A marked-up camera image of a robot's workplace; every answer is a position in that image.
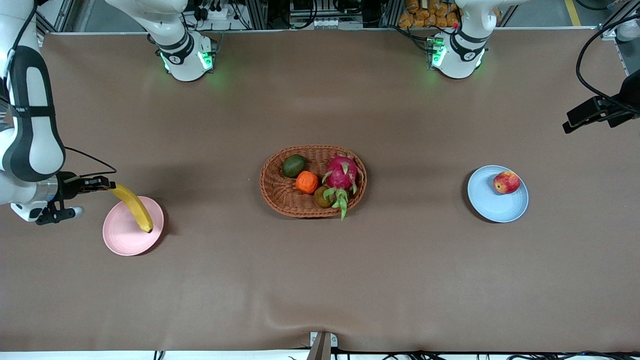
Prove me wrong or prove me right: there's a yellow banana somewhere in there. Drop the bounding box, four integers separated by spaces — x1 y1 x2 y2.
109 184 154 234

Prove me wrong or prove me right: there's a red apple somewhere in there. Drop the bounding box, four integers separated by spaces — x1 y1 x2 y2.
493 170 521 195

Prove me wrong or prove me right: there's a pink round plate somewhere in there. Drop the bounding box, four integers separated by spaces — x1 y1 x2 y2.
102 196 165 257

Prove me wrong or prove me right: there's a blue round plate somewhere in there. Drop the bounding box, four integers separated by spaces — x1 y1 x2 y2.
467 165 529 223

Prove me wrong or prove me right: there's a brown wicker basket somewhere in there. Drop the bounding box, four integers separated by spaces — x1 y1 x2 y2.
259 145 368 219

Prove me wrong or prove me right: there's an orange bread pile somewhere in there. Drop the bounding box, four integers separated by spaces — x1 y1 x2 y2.
398 0 461 29

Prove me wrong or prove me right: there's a green avocado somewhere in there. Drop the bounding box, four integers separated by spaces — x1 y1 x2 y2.
281 154 307 178

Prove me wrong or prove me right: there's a white power strip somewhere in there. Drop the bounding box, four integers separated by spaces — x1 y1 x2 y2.
195 0 232 21

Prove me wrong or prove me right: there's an orange tangerine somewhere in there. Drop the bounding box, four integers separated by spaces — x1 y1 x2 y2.
295 171 319 195

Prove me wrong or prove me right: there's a brown kiwi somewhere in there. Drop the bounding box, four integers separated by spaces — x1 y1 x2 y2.
314 186 335 209

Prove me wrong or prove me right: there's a brown table cloth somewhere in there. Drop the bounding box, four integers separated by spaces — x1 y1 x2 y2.
0 27 640 353

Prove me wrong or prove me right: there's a pink dragon fruit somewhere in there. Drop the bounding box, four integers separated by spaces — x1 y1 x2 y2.
321 154 364 221

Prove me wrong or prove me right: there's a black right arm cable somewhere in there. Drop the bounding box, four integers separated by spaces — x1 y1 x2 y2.
7 0 118 180

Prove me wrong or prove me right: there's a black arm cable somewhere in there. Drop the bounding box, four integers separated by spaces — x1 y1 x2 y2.
7 0 118 180
575 14 640 108

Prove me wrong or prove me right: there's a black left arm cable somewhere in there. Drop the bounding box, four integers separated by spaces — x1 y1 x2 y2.
575 14 640 108

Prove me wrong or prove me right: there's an aluminium frame beam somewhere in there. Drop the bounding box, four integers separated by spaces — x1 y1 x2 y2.
598 0 640 41
36 0 76 36

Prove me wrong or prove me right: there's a metal camera post bracket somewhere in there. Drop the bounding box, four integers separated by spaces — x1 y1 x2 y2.
309 331 339 360

